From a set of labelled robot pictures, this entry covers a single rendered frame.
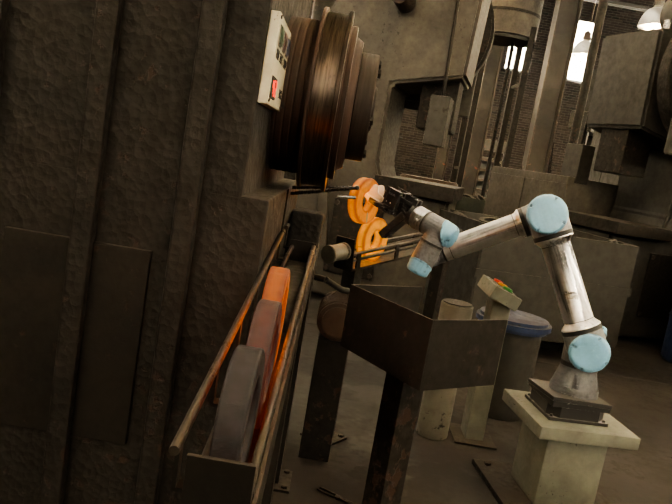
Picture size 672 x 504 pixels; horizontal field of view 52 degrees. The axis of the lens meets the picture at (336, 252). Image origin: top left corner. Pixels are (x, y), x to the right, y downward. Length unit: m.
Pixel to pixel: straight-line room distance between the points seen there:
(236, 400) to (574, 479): 1.73
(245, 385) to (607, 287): 3.72
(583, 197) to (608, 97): 0.79
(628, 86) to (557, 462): 3.55
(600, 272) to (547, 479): 2.18
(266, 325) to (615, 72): 4.78
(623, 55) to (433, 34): 1.56
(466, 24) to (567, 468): 2.97
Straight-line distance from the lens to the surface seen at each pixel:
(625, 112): 5.36
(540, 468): 2.32
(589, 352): 2.15
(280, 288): 1.12
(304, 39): 1.74
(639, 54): 5.40
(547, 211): 2.11
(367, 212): 2.33
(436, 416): 2.66
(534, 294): 4.12
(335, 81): 1.66
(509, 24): 10.64
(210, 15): 1.41
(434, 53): 4.55
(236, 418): 0.77
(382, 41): 4.61
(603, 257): 4.32
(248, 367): 0.79
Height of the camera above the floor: 0.99
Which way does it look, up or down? 8 degrees down
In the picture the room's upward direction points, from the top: 10 degrees clockwise
